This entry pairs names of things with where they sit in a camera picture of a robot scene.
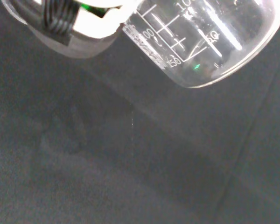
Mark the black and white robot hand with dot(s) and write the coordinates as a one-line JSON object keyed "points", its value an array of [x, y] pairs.
{"points": [[95, 23]]}

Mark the clear glass graduated beaker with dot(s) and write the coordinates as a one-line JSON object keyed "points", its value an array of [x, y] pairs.
{"points": [[84, 47]]}

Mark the black bench cloth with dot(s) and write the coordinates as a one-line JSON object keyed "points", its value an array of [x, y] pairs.
{"points": [[130, 163]]}

